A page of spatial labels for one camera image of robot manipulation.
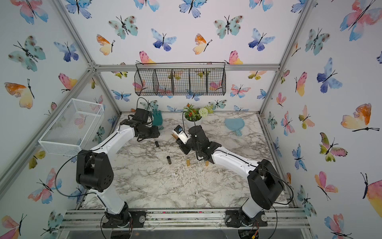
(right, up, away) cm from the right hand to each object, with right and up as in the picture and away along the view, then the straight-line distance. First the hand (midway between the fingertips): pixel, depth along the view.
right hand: (179, 138), depth 81 cm
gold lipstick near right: (+16, -16, +10) cm, 24 cm away
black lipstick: (-7, -14, +10) cm, 18 cm away
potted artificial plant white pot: (+6, +15, +18) cm, 24 cm away
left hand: (-14, +3, +11) cm, 18 cm away
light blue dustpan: (+39, +8, +34) cm, 52 cm away
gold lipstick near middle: (+4, -15, +9) cm, 18 cm away
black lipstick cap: (-17, -5, +18) cm, 25 cm away
